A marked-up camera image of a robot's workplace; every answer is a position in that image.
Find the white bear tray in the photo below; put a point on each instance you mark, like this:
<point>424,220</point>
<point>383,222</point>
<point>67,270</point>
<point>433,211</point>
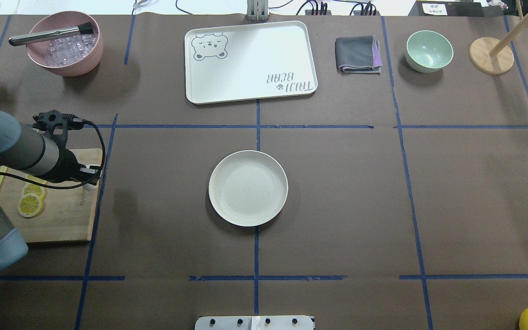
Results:
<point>246,62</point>

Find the pink bowl with ice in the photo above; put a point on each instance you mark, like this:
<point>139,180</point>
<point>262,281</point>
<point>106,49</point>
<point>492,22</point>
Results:
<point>67,56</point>

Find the lemon slice middle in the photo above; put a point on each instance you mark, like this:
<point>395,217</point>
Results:
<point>30,188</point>

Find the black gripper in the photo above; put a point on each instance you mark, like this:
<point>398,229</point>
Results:
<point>68,165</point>

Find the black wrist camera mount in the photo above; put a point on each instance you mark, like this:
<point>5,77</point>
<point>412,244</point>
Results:
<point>56,124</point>

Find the wooden mug tree stand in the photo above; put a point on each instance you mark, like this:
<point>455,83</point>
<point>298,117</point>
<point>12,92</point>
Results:
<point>494,56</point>

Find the black power strip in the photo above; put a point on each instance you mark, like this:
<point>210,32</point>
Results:
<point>339,8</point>

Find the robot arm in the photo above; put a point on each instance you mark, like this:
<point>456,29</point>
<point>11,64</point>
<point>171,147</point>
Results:
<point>39,157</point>

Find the white mount base plate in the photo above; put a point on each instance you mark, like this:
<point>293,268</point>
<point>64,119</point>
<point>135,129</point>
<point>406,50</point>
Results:
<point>256,322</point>

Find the bamboo cutting board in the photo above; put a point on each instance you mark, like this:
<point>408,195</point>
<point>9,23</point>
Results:
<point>68,213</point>

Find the grey folded cloth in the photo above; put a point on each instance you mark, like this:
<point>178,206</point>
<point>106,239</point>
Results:
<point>358,55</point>

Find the white steamed bun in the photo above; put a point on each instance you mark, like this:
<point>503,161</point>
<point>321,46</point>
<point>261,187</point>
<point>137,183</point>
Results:
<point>92,185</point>

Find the aluminium frame post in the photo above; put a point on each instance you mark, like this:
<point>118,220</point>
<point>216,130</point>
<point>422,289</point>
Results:
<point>258,10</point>

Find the mint green bowl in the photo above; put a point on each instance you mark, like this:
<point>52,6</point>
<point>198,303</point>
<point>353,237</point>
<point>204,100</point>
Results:
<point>428,51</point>

